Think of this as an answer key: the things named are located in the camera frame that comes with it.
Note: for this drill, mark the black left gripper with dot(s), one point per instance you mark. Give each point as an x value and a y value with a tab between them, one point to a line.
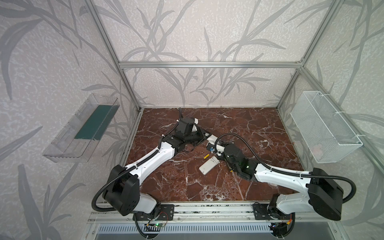
199	136

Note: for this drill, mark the white air conditioner remote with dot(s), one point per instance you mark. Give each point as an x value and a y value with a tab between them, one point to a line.
213	139

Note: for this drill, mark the white remote control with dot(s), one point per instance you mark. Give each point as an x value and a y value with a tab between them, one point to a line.
209	165

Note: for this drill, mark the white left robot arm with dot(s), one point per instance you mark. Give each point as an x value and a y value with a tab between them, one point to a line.
122	192

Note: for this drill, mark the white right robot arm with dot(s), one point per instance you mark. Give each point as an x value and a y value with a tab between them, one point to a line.
323	196

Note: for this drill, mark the pink object in basket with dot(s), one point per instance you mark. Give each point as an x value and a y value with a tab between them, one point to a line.
317	151

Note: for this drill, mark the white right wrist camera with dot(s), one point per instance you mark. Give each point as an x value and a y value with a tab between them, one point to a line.
214	148

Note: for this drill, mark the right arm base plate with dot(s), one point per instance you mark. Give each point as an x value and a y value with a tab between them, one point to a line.
265	212

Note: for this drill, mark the aluminium front rail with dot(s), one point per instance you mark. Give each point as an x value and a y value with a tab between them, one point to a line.
206	212

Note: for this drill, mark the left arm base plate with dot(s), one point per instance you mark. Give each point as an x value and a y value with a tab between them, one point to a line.
162	212

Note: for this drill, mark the clear plastic wall bin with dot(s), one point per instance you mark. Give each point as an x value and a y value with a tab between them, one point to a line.
79	138

